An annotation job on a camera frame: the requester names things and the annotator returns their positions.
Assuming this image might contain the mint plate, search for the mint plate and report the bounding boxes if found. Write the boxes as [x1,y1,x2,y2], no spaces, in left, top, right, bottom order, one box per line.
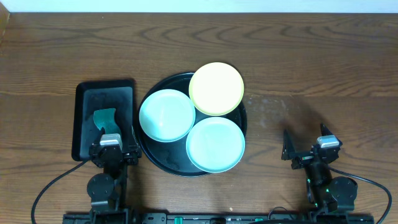
[139,89,196,142]
[186,117,245,173]

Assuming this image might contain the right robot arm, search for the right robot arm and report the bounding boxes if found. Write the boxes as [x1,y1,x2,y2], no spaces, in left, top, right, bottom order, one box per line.
[281,124,358,223]

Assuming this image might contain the mint plate front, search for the mint plate front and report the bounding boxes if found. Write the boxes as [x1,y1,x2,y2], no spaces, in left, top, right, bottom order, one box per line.
[186,117,245,173]

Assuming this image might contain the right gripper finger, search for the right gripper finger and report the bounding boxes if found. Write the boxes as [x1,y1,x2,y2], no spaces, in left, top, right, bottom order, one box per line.
[281,129,295,161]
[320,123,333,136]

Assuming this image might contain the yellow plate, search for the yellow plate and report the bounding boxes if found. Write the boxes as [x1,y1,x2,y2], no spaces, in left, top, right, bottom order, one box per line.
[188,62,244,116]

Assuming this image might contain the green yellow sponge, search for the green yellow sponge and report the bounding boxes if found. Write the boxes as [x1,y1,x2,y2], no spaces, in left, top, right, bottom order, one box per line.
[93,108,121,134]

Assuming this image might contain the black rectangular tray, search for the black rectangular tray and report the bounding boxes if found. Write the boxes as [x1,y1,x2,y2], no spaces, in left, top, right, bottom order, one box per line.
[72,80,137,161]

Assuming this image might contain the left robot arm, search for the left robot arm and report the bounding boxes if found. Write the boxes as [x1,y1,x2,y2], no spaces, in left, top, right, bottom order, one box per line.
[87,128,142,224]

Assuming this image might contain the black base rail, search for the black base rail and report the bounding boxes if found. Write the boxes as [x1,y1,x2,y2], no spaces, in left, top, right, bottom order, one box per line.
[62,212,376,224]

